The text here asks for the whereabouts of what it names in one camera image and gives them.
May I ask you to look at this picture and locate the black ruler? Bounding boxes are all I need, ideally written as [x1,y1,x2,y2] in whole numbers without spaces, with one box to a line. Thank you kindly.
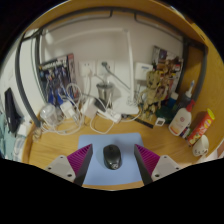
[121,114,155,129]

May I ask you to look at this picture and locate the dark green round tin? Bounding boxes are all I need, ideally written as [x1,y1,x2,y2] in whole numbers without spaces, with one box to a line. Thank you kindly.
[162,105,178,121]

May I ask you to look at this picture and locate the white charger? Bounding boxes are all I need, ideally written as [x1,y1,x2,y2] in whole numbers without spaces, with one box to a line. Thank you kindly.
[59,100,75,119]
[81,97,98,119]

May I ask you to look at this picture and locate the blue model kit box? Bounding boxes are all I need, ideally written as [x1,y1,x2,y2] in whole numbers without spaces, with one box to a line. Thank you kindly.
[37,53,77,106]

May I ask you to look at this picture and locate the light blue mouse pad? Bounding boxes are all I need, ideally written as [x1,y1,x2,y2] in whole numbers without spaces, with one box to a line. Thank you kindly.
[77,132,148,186]

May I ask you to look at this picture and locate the dark bottle with white nozzle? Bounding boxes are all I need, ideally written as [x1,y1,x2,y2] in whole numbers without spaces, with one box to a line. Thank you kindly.
[178,79,195,113]

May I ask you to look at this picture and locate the black bag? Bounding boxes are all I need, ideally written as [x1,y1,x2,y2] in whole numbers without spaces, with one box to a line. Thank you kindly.
[3,87,21,134]

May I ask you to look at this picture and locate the clear glass jar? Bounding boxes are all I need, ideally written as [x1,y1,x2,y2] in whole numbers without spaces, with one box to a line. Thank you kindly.
[39,103,59,126]

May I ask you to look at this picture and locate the gold brown figurine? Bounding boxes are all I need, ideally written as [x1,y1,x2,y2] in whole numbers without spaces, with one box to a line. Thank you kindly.
[138,69,169,122]

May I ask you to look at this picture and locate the red snack can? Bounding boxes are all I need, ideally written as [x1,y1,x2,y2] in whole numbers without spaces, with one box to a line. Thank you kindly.
[186,108,216,147]

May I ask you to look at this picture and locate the white wall box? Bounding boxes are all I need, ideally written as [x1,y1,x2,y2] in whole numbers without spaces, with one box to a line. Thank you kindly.
[133,62,154,82]

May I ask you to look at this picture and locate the small white cube clock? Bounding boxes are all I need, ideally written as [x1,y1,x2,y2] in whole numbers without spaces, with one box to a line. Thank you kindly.
[154,117,166,128]

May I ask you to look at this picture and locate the colourful printed box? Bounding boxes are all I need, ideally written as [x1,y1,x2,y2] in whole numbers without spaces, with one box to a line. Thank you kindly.
[151,45,184,91]

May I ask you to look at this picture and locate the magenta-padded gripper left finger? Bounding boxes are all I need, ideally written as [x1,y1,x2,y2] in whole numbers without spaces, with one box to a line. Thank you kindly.
[43,143,94,187]

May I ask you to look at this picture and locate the white wall socket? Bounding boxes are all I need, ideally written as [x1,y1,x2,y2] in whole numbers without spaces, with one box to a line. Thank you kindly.
[96,59,115,76]
[78,60,97,78]

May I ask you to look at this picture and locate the steel cup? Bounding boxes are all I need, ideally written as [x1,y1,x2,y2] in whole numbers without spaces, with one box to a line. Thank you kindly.
[96,82,115,106]

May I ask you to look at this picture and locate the small blue white carton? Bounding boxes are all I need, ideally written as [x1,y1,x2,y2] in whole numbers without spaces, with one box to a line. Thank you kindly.
[179,125,193,139]

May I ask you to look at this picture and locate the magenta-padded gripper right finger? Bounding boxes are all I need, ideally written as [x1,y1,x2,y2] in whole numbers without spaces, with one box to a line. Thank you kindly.
[134,144,184,185]

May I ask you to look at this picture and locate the black computer mouse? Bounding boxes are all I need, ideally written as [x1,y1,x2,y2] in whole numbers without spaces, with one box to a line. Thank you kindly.
[102,144,123,171]

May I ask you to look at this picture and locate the white power strip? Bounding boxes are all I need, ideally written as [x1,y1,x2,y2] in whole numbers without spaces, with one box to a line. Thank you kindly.
[96,108,123,124]

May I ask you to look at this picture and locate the white cable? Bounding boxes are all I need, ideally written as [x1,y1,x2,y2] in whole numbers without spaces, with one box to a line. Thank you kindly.
[89,114,116,135]

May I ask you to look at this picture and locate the white mug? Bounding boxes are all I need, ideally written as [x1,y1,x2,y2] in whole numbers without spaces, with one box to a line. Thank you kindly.
[192,134,210,157]

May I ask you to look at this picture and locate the teal blanket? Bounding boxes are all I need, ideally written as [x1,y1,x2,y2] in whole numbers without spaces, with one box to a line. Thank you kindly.
[0,111,16,158]

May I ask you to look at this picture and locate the white bottle with red cap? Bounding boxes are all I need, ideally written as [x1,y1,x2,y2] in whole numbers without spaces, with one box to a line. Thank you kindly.
[168,98,196,137]

